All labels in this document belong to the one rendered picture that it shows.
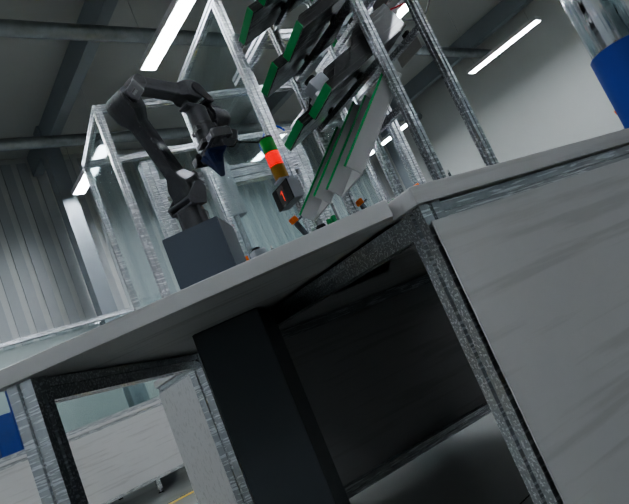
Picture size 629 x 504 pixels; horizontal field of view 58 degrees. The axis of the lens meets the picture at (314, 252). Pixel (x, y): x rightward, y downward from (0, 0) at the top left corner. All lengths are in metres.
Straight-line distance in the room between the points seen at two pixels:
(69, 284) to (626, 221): 9.39
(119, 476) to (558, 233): 5.86
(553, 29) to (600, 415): 12.09
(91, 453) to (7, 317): 3.83
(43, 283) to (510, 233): 9.32
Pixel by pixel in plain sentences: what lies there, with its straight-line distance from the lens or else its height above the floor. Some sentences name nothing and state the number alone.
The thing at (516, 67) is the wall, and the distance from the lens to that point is 13.20.
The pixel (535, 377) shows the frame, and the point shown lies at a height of 0.53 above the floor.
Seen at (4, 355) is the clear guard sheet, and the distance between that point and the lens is 6.51.
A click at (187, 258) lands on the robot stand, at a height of 1.00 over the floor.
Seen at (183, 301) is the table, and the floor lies 0.84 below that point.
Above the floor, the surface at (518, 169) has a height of 0.84.
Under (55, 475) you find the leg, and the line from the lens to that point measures 1.05.
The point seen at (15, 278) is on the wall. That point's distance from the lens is 9.98.
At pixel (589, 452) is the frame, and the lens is 0.98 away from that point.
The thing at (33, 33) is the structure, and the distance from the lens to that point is 7.07.
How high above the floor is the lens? 0.69
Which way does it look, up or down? 9 degrees up
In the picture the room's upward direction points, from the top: 23 degrees counter-clockwise
